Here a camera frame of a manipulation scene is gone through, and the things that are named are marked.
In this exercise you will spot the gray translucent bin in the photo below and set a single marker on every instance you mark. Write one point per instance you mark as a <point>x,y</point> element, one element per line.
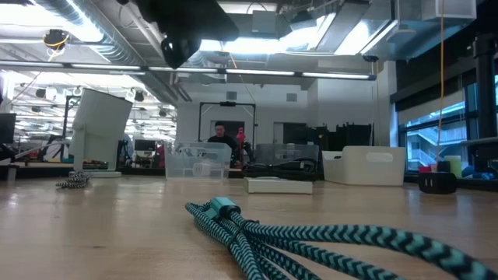
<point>286,151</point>

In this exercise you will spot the white plastic bin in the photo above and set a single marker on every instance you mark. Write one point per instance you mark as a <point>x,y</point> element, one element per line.
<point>362,167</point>

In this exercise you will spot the white flat box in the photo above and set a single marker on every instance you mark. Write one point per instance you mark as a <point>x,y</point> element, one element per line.
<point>278,186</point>

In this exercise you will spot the clear plastic bin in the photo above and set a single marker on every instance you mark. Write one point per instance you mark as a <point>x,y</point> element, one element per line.
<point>183,155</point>

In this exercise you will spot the person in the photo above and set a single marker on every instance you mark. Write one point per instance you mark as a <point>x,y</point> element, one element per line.
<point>220,130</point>

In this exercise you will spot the white power adapter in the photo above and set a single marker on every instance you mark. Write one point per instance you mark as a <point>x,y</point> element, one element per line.
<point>202,170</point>

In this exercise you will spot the small background monitor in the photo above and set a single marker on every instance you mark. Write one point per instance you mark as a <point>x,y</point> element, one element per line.
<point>144,145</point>

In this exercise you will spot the long light bar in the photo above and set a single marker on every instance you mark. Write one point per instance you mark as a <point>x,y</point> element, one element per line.
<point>186,69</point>

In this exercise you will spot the white round container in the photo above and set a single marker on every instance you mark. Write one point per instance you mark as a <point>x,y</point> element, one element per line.
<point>101,128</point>

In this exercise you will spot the black charger cube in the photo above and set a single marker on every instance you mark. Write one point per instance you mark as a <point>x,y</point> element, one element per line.
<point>437,183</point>

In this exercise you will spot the yellow-green cup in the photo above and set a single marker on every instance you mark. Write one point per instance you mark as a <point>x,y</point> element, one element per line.
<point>453,165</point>

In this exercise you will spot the black background rig frame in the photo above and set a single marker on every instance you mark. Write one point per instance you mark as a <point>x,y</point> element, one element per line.
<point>227,103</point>

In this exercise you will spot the pink figure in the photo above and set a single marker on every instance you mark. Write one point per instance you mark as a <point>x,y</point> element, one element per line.
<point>240,136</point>

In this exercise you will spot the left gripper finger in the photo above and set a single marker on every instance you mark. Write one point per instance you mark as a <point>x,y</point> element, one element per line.
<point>181,52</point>

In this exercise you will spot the black frame post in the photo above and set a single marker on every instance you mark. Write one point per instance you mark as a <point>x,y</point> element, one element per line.
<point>486,97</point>

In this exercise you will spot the red cup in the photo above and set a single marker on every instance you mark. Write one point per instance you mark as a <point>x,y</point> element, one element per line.
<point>425,169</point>

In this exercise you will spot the black monitor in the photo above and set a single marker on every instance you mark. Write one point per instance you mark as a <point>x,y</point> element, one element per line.
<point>7,128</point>

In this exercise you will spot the dark background desk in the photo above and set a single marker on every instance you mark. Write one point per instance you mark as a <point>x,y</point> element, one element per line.
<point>39,171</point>

